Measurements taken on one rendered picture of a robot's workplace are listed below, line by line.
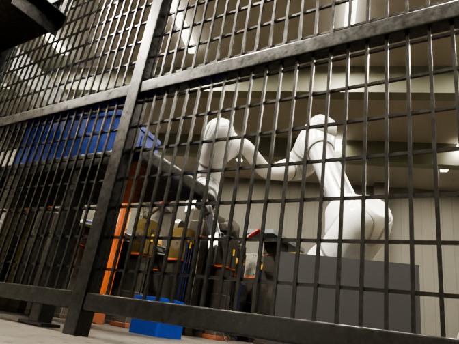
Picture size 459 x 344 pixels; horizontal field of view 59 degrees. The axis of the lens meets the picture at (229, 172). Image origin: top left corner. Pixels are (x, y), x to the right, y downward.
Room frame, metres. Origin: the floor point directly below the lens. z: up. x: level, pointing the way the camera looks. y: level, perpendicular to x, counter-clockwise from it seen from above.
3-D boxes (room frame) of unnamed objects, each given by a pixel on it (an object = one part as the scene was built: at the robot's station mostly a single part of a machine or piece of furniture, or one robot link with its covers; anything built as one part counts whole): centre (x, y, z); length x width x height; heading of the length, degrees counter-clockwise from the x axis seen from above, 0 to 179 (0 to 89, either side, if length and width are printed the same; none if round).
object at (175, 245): (1.52, 0.13, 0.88); 0.11 x 0.07 x 0.37; 56
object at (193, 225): (1.57, 0.08, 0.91); 0.07 x 0.05 x 0.42; 56
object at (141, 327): (1.11, 0.12, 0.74); 0.11 x 0.10 x 0.09; 146
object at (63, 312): (1.37, 0.48, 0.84); 0.12 x 0.05 x 0.29; 56
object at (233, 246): (1.59, -0.05, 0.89); 0.09 x 0.08 x 0.38; 56
